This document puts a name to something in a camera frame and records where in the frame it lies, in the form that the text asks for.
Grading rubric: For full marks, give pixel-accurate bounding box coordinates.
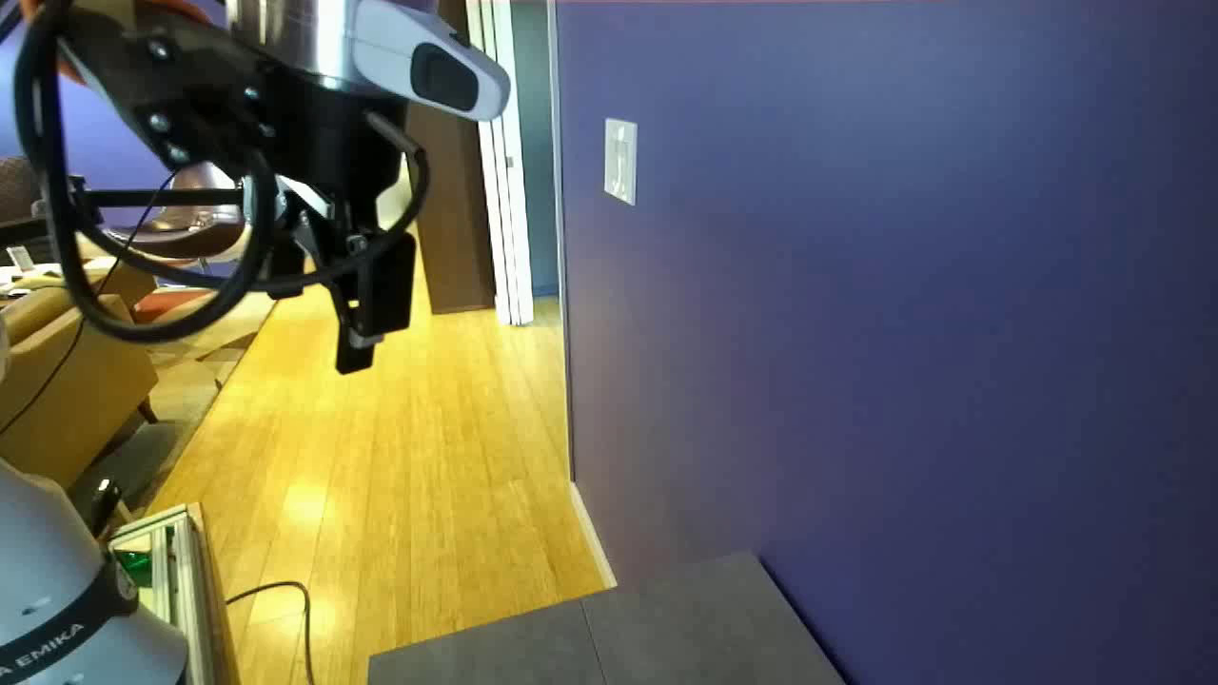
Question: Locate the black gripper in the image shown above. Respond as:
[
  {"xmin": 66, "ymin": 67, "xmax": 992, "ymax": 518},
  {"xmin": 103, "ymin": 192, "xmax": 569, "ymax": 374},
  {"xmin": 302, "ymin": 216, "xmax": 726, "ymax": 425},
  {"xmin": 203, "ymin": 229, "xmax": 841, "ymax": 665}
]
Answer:
[{"xmin": 259, "ymin": 78, "xmax": 419, "ymax": 382}]

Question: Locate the white double light switch plate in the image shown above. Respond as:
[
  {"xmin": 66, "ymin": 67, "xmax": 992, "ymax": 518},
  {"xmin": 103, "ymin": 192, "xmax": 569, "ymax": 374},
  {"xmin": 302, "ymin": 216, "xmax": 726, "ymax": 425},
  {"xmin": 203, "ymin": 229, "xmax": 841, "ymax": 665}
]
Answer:
[{"xmin": 599, "ymin": 116, "xmax": 644, "ymax": 210}]

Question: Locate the robot cart with green light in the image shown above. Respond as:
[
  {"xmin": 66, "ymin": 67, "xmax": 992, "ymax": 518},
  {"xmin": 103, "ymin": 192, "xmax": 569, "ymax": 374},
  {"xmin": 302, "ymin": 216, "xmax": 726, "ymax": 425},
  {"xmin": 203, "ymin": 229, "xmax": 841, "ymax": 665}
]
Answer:
[{"xmin": 103, "ymin": 500, "xmax": 239, "ymax": 685}]

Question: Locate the brown wooden cabinet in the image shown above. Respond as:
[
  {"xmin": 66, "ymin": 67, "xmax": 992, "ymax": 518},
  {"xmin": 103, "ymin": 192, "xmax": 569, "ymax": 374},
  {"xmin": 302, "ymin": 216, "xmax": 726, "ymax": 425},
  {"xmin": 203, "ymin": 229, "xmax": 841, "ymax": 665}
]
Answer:
[{"xmin": 404, "ymin": 104, "xmax": 499, "ymax": 316}]

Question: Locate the white folding door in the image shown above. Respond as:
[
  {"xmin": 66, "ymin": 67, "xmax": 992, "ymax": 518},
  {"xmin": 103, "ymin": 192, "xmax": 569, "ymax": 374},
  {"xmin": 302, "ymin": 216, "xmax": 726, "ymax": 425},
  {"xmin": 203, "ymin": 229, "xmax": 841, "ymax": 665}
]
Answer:
[{"xmin": 460, "ymin": 0, "xmax": 542, "ymax": 330}]

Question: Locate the tan sofa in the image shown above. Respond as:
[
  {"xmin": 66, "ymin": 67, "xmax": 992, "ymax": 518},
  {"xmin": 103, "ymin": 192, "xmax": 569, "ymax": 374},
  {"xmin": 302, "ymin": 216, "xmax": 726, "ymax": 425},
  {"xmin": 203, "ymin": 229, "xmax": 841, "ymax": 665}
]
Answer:
[{"xmin": 0, "ymin": 287, "xmax": 164, "ymax": 492}]

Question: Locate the white baseboard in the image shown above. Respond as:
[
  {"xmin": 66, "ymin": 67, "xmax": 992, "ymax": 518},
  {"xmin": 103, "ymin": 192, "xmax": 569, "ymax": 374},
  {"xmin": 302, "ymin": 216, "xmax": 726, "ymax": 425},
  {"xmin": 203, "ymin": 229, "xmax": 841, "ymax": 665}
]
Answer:
[{"xmin": 564, "ymin": 481, "xmax": 621, "ymax": 593}]

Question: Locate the gray concrete-look table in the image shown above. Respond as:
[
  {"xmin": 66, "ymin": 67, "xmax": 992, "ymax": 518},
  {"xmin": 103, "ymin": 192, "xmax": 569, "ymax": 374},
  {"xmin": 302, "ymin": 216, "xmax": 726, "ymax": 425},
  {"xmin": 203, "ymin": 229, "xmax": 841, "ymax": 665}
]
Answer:
[{"xmin": 364, "ymin": 550, "xmax": 849, "ymax": 685}]

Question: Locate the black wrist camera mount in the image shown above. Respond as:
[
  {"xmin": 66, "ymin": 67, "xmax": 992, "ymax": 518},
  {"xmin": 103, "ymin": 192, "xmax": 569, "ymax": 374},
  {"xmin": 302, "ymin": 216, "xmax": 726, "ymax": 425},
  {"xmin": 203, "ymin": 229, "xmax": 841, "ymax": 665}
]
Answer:
[{"xmin": 57, "ymin": 7, "xmax": 273, "ymax": 175}]

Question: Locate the thick black corrugated cable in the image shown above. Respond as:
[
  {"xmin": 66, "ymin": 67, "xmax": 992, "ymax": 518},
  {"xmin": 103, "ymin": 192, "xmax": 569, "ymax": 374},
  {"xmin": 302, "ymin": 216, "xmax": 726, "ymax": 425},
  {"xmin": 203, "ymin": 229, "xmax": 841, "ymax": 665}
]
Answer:
[{"xmin": 10, "ymin": 0, "xmax": 283, "ymax": 345}]

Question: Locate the thin black floor cable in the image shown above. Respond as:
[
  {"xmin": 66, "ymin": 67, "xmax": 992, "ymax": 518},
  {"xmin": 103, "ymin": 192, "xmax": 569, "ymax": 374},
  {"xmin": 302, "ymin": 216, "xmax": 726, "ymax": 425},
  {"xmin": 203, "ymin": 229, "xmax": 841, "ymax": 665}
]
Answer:
[{"xmin": 220, "ymin": 580, "xmax": 319, "ymax": 685}]

